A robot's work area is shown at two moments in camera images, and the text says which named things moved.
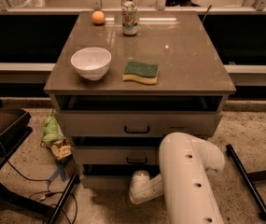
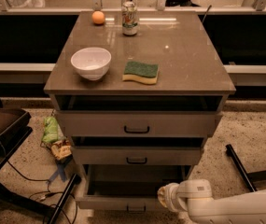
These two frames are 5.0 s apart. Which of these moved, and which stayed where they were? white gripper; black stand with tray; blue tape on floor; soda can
Moved: white gripper
Stayed: blue tape on floor; black stand with tray; soda can
